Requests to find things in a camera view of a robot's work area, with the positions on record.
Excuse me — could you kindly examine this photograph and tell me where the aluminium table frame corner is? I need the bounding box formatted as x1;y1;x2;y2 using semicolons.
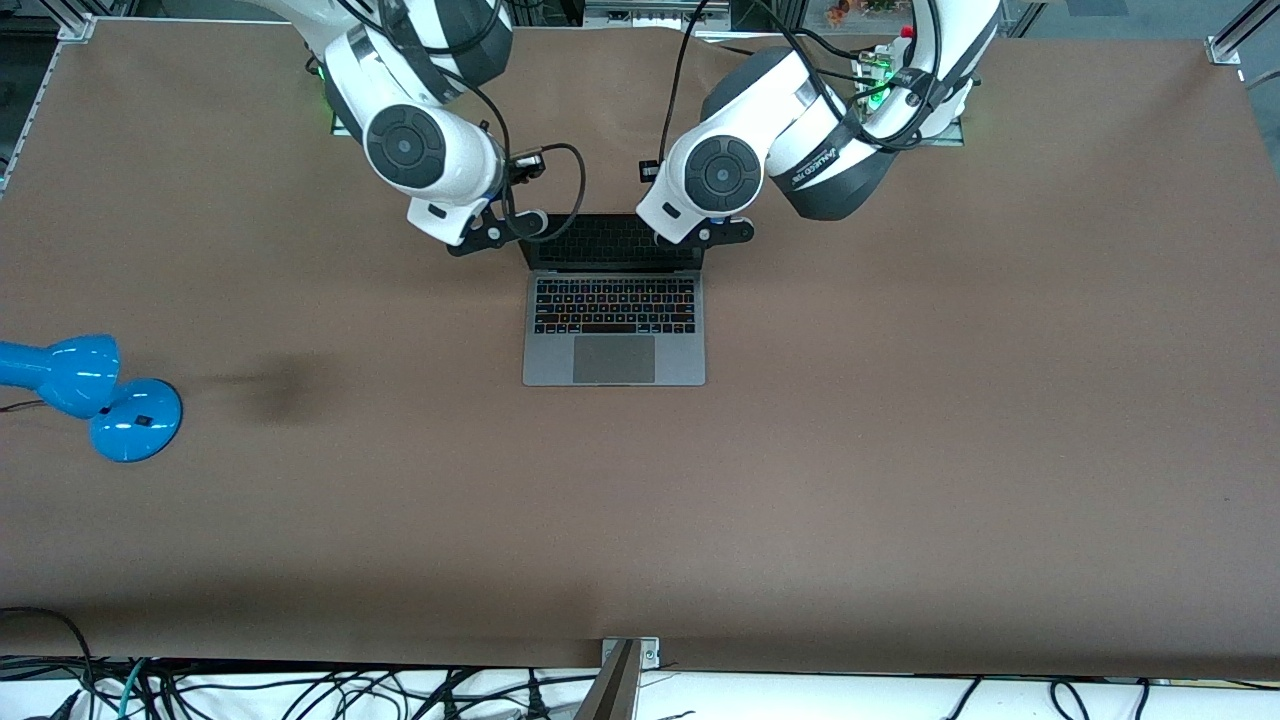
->
0;12;98;193
1204;0;1280;67

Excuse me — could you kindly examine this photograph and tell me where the teal cable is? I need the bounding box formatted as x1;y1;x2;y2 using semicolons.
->
116;657;153;720

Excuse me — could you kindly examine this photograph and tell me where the grey metal box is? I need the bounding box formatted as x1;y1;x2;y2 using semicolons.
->
582;0;734;32

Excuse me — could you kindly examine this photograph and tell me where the grey laptop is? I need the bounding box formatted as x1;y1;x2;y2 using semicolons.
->
519;212;708;388

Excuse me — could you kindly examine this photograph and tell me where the blue desk lamp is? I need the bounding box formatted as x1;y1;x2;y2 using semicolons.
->
0;334;185;464

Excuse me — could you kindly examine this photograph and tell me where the aluminium profile beam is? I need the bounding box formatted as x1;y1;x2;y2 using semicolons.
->
574;640;642;720

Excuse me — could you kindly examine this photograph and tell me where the brown table cover sheet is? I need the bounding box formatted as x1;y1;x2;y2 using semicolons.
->
0;18;1280;681

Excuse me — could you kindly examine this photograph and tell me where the black left arm hanging cable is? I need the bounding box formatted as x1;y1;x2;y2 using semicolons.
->
658;0;713;183

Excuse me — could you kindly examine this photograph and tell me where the small metal edge bracket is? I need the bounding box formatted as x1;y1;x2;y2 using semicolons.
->
601;636;662;670

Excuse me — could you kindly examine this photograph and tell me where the black looped floor cable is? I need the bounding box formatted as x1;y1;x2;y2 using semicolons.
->
0;606;98;717

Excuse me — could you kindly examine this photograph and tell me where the white cloth under cables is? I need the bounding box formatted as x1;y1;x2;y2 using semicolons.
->
0;666;1280;720

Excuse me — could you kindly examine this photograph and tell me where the black right arm wrist cable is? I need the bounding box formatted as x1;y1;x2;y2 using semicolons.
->
498;142;588;243

